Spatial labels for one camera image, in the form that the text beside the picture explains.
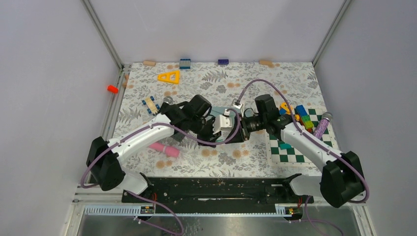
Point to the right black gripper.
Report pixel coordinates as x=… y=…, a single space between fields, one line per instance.
x=238 y=137

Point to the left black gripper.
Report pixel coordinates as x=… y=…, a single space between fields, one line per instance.
x=210 y=136

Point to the light blue envelope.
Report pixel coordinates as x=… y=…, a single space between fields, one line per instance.
x=216 y=111

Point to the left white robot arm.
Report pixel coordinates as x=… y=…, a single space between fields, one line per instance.
x=106 y=158

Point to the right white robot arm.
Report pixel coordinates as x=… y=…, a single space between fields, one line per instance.
x=341 y=173

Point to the teal small block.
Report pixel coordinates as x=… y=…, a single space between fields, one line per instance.
x=284 y=146

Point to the black glitter microphone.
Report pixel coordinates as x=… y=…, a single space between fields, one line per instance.
x=167 y=100

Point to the rainbow lego brick stack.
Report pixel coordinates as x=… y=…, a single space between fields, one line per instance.
x=304 y=117

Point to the wooden toy car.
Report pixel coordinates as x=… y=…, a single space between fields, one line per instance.
x=152 y=107

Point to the yellow triangle toy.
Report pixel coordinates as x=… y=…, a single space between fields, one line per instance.
x=172 y=77

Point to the dark purple lego brick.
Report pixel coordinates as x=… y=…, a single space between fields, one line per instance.
x=223 y=61

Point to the right wooden cylinder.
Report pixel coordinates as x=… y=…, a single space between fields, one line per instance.
x=268 y=63

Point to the wooden cylinder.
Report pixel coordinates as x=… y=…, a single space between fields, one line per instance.
x=149 y=63
x=268 y=63

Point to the blue lego brick stack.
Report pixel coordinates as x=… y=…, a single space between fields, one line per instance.
x=185 y=64

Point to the left wooden cylinder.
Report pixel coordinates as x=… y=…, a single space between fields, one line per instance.
x=149 y=63

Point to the orange red cap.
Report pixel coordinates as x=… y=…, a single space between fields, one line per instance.
x=112 y=89

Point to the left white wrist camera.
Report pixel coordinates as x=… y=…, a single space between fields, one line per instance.
x=222 y=123

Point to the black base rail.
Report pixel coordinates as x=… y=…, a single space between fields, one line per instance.
x=222 y=195

